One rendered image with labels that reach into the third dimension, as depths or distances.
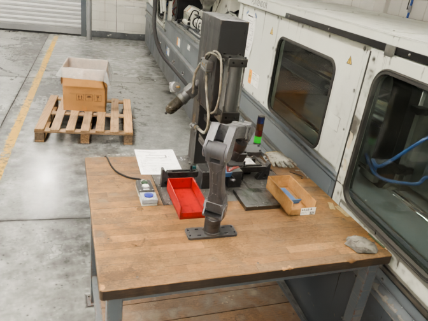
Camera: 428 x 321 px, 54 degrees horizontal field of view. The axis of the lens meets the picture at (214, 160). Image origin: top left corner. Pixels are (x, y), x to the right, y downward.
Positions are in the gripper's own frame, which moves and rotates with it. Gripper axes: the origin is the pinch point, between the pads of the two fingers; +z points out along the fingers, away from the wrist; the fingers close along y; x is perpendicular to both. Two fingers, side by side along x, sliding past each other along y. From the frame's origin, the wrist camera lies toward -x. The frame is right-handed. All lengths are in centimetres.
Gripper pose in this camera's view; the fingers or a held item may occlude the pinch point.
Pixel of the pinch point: (228, 167)
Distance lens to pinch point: 186.0
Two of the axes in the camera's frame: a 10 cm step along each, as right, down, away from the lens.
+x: -9.4, 0.1, -3.3
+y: -2.0, -8.1, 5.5
